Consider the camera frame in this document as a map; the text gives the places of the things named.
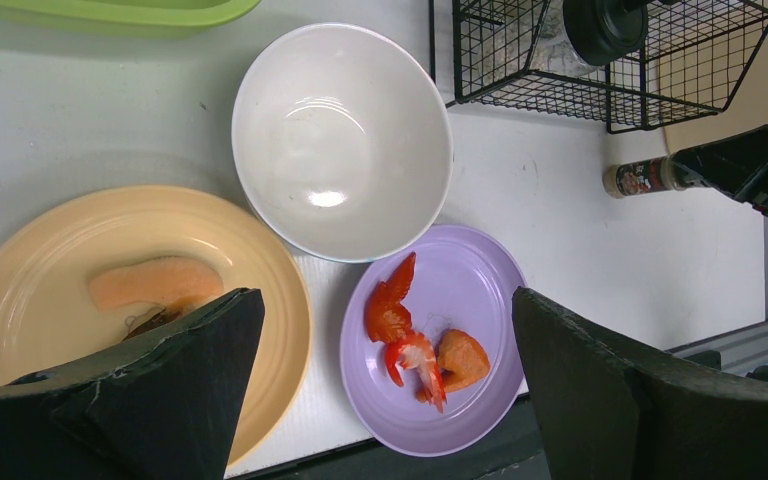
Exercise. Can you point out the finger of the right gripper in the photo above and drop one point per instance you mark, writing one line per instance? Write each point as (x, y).
(736, 166)

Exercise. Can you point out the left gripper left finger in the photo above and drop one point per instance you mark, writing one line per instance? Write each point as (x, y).
(164, 404)

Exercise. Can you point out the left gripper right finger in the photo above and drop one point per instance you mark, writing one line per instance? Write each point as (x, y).
(611, 407)

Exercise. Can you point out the small brown spice bottle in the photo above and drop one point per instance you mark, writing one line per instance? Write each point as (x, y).
(648, 176)

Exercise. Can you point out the pepper grinder jar black lid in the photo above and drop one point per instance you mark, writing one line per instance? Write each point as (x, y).
(577, 37)

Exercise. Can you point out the dark mussel shell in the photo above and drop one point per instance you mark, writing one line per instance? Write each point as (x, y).
(151, 319)

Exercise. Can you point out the orange melon slice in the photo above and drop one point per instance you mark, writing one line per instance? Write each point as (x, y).
(164, 281)

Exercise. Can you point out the orange chicken wing piece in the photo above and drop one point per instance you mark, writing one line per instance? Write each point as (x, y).
(462, 359)

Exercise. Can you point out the yellow plate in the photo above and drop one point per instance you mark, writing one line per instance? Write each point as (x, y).
(47, 316)

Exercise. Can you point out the purple plate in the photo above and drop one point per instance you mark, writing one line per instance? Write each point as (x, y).
(464, 280)

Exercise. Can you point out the red white shrimp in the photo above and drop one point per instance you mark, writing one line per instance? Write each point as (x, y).
(415, 351)

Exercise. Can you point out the white ceramic bowl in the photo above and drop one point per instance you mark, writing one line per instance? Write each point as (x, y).
(342, 142)

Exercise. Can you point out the green plastic tub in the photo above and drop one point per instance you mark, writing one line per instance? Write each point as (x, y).
(146, 19)

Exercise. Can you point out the black wire basket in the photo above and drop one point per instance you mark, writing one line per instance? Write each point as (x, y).
(695, 58)

